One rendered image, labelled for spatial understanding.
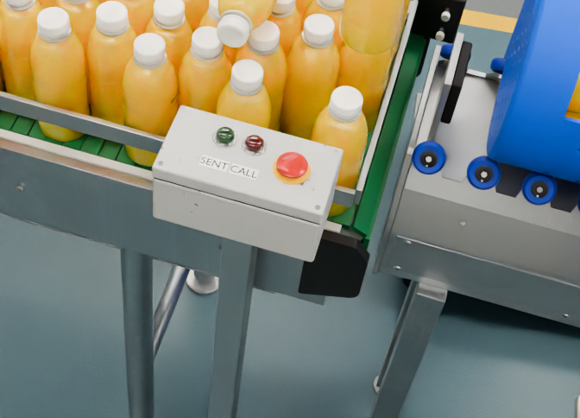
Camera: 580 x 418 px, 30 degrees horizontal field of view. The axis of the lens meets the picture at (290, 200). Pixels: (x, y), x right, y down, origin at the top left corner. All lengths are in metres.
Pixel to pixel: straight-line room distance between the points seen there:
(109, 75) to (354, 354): 1.14
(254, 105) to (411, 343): 0.66
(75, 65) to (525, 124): 0.56
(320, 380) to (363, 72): 1.04
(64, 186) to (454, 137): 0.55
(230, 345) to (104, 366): 0.80
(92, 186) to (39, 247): 1.01
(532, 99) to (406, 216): 0.30
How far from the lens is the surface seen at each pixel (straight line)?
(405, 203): 1.50
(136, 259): 1.63
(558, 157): 1.36
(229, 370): 1.63
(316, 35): 1.38
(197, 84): 1.37
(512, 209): 1.48
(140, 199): 1.48
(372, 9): 1.25
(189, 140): 1.25
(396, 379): 1.97
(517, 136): 1.34
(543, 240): 1.51
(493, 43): 3.04
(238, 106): 1.33
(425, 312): 1.77
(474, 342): 2.45
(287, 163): 1.22
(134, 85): 1.37
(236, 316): 1.49
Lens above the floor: 2.07
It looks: 53 degrees down
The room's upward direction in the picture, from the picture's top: 9 degrees clockwise
